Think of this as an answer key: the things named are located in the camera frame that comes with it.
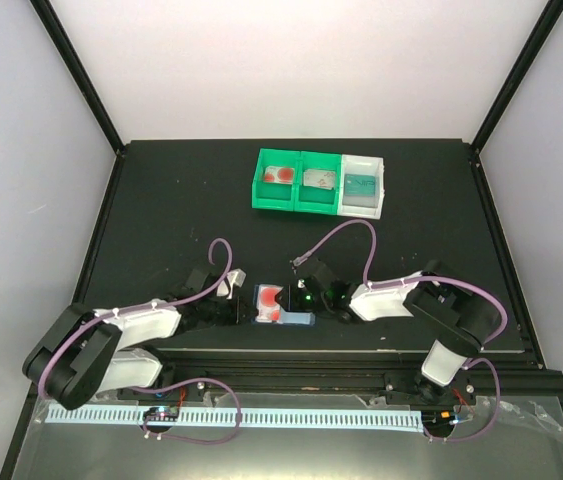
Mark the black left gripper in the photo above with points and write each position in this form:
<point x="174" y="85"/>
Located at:
<point x="239" y="304"/>

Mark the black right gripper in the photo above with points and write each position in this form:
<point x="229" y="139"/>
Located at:
<point x="289" y="299"/>

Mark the blue leather card holder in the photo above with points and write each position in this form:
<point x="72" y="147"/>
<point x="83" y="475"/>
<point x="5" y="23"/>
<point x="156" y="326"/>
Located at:
<point x="288" y="318"/>

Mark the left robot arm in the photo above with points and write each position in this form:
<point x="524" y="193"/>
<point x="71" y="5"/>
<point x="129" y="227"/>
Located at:
<point x="116" y="353"/>

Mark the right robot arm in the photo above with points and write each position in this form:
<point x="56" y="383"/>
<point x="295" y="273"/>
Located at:
<point x="462" y="317"/>

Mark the red circle card in holder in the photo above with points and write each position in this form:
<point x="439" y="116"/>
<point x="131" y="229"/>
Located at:
<point x="268" y="309"/>

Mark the white patterned card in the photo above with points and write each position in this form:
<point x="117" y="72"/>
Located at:
<point x="311" y="177"/>

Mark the green bin middle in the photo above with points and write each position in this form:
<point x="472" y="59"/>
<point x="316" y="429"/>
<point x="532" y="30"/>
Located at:
<point x="317" y="183"/>

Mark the green bin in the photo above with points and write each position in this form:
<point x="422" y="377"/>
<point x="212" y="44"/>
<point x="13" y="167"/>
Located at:
<point x="273" y="196"/>
<point x="317" y="183"/>

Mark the green bin left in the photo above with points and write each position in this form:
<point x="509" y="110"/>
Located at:
<point x="273" y="196"/>

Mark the left circuit board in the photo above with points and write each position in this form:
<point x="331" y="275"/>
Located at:
<point x="161" y="413"/>

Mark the white bin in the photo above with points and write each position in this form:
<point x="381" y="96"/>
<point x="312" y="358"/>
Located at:
<point x="362" y="207"/>

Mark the light blue slotted strip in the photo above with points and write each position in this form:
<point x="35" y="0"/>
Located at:
<point x="375" y="420"/>

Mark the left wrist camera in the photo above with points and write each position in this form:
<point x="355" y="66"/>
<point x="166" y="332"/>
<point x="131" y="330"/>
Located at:
<point x="233" y="281"/>

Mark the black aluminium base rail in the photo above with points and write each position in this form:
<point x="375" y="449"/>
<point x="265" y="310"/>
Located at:
<point x="329" y="372"/>

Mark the black frame post left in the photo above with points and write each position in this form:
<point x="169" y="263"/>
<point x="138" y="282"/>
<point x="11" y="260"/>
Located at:
<point x="62" y="43"/>

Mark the black frame post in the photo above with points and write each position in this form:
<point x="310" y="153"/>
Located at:
<point x="62" y="43"/>
<point x="537" y="38"/>

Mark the black frame post right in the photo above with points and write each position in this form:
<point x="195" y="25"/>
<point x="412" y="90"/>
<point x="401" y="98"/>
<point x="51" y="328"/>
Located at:
<point x="537" y="38"/>

